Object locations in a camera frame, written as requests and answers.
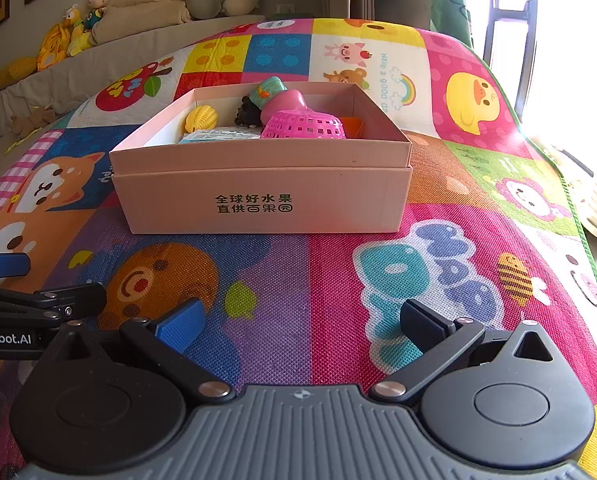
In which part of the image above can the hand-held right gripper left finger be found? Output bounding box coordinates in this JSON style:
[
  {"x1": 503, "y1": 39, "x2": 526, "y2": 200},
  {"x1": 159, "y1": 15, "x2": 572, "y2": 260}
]
[{"x1": 43, "y1": 297, "x2": 236, "y2": 401}]

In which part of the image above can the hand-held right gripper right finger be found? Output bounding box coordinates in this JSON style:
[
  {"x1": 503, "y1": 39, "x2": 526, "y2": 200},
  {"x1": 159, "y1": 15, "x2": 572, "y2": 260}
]
[{"x1": 371, "y1": 298, "x2": 569, "y2": 406}]

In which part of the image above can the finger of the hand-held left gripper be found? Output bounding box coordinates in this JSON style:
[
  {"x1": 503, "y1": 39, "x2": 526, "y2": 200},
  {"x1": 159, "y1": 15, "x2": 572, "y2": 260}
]
[
  {"x1": 0, "y1": 252, "x2": 32, "y2": 281},
  {"x1": 0, "y1": 282, "x2": 108, "y2": 330}
]

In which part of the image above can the pink cardboard box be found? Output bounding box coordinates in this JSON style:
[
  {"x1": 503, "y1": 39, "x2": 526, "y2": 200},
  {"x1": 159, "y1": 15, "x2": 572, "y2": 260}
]
[{"x1": 109, "y1": 81, "x2": 413, "y2": 235}]

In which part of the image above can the yellow ribbed toy cupcake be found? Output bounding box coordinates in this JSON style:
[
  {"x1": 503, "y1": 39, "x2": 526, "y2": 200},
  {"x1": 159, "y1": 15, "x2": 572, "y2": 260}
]
[{"x1": 186, "y1": 105, "x2": 219, "y2": 133}]

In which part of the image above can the orange toy duck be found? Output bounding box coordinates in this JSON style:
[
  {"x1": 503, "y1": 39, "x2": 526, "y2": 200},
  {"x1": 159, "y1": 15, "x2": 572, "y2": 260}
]
[{"x1": 341, "y1": 116, "x2": 369, "y2": 138}]

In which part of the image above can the black-haired doll keychain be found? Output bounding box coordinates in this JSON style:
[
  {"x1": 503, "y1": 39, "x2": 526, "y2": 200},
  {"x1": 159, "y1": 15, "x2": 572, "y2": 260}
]
[{"x1": 233, "y1": 95, "x2": 264, "y2": 128}]

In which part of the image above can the pink mesh toy basket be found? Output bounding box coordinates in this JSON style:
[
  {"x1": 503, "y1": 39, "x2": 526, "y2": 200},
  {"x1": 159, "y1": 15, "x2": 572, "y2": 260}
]
[{"x1": 259, "y1": 89, "x2": 347, "y2": 140}]

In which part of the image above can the teal toy cup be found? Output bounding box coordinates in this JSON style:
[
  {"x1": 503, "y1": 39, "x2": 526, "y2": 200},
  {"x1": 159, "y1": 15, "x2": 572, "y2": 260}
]
[{"x1": 249, "y1": 76, "x2": 290, "y2": 110}]

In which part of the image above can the colourful cartoon play mat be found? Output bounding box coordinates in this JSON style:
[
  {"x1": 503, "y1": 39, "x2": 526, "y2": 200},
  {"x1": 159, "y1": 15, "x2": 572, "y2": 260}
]
[{"x1": 0, "y1": 17, "x2": 597, "y2": 480}]

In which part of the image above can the small brown plush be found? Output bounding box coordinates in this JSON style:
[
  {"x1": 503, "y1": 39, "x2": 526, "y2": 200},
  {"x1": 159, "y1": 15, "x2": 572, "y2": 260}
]
[{"x1": 9, "y1": 105, "x2": 56, "y2": 138}]

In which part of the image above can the beige sofa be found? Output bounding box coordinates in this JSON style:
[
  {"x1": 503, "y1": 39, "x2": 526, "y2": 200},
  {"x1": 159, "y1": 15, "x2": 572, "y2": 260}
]
[{"x1": 0, "y1": 10, "x2": 266, "y2": 147}]

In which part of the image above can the yellow cushion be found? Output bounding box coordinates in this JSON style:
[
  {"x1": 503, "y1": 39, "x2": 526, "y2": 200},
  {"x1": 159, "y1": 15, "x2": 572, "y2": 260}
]
[{"x1": 0, "y1": 56, "x2": 38, "y2": 92}]

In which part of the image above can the teal white packet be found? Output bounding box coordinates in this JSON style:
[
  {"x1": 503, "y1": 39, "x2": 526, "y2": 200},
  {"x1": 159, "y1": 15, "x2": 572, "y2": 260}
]
[{"x1": 180, "y1": 127, "x2": 263, "y2": 145}]

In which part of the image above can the orange yellow plush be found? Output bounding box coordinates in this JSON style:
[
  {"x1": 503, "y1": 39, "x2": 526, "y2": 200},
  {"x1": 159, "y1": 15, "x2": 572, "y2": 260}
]
[{"x1": 36, "y1": 22, "x2": 72, "y2": 71}]

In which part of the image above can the yellow dog plush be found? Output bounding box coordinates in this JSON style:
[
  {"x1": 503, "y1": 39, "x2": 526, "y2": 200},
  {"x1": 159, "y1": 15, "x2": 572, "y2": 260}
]
[{"x1": 63, "y1": 5, "x2": 94, "y2": 56}]

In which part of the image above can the big-headed plush doll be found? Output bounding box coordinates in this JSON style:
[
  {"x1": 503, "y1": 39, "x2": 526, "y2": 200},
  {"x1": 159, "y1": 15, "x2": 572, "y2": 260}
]
[{"x1": 81, "y1": 0, "x2": 114, "y2": 36}]

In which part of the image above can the beige cushion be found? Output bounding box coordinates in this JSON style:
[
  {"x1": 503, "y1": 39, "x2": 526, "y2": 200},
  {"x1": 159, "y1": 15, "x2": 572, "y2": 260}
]
[{"x1": 89, "y1": 0, "x2": 195, "y2": 46}]

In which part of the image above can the green hanging blanket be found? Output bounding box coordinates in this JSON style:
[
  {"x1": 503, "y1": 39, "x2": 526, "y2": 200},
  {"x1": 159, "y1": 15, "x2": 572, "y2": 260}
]
[{"x1": 431, "y1": 0, "x2": 474, "y2": 50}]

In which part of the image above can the dark window frame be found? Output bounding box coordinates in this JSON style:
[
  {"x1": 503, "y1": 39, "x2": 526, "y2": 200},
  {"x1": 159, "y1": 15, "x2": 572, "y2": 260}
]
[{"x1": 483, "y1": 0, "x2": 539, "y2": 121}]

